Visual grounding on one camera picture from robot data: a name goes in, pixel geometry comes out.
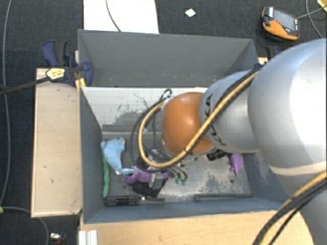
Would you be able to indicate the purple toy animal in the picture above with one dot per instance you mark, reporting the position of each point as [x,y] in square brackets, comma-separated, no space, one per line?
[236,162]
[139,176]

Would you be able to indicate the pale wood flat board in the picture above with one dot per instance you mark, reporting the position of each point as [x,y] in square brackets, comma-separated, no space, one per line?
[57,147]

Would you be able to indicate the black cylinder on white bracket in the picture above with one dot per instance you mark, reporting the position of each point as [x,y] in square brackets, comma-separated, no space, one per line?
[215,154]

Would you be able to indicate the grey metal bin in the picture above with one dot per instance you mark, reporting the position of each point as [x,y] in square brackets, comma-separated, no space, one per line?
[158,60]

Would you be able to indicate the black thin rod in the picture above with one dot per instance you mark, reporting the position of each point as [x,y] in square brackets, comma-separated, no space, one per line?
[222,197]

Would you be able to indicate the green soft strip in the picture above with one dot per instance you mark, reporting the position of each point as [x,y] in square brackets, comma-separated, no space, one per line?
[105,180]

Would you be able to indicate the light blue toy animal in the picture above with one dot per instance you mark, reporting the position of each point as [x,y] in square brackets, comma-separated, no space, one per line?
[113,152]

